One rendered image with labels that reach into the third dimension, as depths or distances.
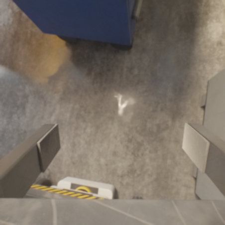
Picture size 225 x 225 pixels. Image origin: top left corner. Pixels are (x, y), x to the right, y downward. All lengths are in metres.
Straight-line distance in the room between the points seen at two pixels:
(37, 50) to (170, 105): 0.87
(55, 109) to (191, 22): 0.90
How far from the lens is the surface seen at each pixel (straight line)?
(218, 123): 0.73
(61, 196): 0.66
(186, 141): 0.17
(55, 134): 0.16
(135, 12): 0.75
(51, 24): 0.89
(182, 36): 1.06
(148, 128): 0.89
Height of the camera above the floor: 0.89
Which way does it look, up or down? 78 degrees down
